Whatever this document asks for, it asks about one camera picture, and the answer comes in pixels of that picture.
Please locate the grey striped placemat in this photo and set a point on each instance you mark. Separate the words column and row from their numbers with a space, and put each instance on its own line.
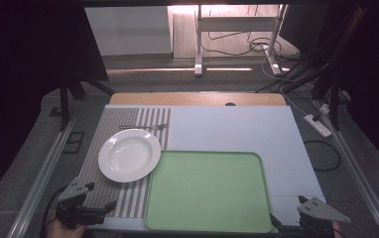
column 121, row 115

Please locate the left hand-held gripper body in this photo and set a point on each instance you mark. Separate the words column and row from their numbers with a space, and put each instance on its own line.
column 73, row 211

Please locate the aluminium rail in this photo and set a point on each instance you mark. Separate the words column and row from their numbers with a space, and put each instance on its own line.
column 42, row 180
column 359, row 175

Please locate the white panel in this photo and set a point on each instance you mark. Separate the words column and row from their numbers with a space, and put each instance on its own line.
column 128, row 29

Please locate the person's right hand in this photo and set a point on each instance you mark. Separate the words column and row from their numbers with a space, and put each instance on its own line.
column 338, row 231

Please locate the wooden table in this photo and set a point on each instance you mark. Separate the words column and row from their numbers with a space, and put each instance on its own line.
column 177, row 99

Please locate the black metal stand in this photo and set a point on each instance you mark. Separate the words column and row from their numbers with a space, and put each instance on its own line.
column 64, row 99
column 334, row 99

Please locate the white round plate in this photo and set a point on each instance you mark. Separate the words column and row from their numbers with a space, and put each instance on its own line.
column 129, row 155

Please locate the white desk frame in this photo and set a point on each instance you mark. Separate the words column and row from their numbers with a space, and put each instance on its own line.
column 237, row 23

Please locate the white power strip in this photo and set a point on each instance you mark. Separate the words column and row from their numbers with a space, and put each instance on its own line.
column 318, row 127

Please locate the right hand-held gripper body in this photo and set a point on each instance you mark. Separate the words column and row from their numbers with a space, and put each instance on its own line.
column 319, row 211

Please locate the green plastic tray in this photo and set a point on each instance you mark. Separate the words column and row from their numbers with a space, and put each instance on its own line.
column 207, row 191

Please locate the light blue table board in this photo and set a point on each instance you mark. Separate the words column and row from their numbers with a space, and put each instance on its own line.
column 237, row 129

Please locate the person's left hand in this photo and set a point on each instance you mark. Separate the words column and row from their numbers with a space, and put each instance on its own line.
column 60, row 231

